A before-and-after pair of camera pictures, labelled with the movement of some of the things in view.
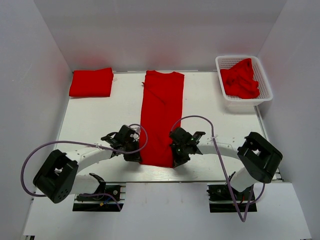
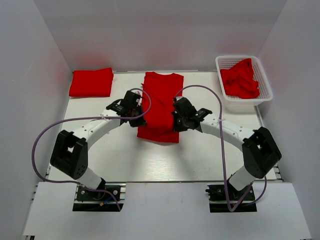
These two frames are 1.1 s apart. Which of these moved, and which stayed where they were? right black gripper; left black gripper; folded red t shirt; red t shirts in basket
Moved: left black gripper; right black gripper
Stayed: folded red t shirt; red t shirts in basket
